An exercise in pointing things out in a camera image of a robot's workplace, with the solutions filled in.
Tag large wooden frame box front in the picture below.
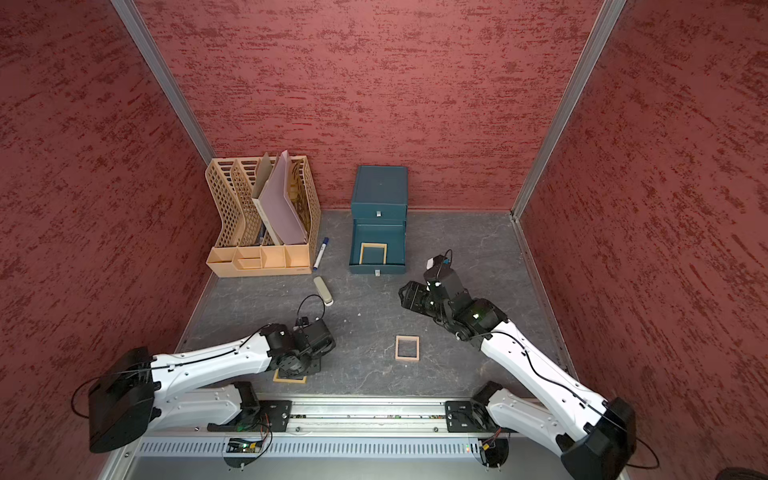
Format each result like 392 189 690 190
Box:
273 369 308 384

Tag large wooden frame box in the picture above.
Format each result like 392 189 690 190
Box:
273 369 308 384
358 242 388 265

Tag small wooden frame box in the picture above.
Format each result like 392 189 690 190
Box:
394 335 420 362

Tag teal three-drawer cabinet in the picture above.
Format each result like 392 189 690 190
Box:
349 165 408 276

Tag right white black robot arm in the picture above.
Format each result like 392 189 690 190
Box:
398 260 637 479

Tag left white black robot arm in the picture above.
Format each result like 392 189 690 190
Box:
87 317 336 453

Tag beige whiteboard eraser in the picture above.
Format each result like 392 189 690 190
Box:
313 276 334 306

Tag blue white marker pen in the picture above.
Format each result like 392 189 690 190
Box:
313 237 329 271

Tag beige lattice file organizer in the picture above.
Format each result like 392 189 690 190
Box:
205 155 322 278

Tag purple paper folder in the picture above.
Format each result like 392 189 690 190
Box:
258 150 307 245

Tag brown cardboard sheet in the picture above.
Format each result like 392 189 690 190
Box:
252 153 273 199

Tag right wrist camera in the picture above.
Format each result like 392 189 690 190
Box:
424 254 452 282

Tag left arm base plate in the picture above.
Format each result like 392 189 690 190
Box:
207 400 293 433

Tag aluminium front rail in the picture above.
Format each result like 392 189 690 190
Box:
122 394 613 438

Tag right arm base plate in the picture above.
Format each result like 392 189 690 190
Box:
444 400 516 434

